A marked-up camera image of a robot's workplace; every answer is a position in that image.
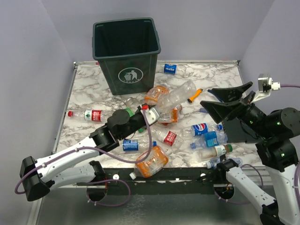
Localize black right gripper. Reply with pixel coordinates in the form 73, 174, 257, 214
201, 80, 273, 137

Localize orange label crushed bottle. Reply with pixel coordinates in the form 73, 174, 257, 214
158, 104, 182, 124

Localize large clear plastic bottle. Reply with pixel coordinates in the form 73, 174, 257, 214
155, 80, 197, 114

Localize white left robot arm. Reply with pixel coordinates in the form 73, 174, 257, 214
15, 104, 159, 202

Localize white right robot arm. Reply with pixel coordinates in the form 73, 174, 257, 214
201, 82, 300, 225

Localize dark green trash bin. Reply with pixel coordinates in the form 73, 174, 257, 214
92, 17, 161, 95

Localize green plastic bottle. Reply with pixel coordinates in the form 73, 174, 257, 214
125, 107, 145, 133

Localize blue label bottle near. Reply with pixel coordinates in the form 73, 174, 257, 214
121, 139, 150, 153

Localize yellow utility knife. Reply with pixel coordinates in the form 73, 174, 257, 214
187, 89, 203, 103

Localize large orange juice bottle far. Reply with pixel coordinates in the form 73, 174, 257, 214
144, 85, 169, 105

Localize large orange juice bottle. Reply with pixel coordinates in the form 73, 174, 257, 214
129, 146, 169, 180
144, 85, 169, 105

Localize black flat box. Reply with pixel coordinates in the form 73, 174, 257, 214
222, 118, 262, 143

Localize red label clear bottle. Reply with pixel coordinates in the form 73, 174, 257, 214
151, 128, 184, 149

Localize light blue label bottle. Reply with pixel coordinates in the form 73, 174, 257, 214
190, 131, 228, 150

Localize crushed Pepsi bottle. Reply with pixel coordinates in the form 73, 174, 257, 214
181, 123, 224, 137

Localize large orange juice bottle near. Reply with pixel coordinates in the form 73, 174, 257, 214
129, 146, 169, 180

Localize red cap water bottle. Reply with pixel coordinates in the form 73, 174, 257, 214
67, 109, 113, 122

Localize green cap milk tea bottle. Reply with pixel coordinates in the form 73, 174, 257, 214
200, 144, 233, 159

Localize far Pepsi label bottle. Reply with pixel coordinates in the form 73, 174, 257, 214
164, 64, 186, 75

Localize small clear blue cap bottle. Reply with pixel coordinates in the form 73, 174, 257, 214
206, 157, 243, 169

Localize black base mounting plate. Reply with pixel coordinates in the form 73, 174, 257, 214
104, 167, 228, 195

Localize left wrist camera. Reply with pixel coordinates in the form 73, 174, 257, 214
141, 104, 160, 126

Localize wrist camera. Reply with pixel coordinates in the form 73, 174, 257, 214
251, 73, 281, 103
141, 104, 160, 126

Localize blue handled pliers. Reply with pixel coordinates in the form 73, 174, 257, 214
208, 90, 223, 102

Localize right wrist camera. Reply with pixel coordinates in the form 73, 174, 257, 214
251, 73, 281, 103

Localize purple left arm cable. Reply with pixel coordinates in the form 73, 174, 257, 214
15, 112, 155, 207

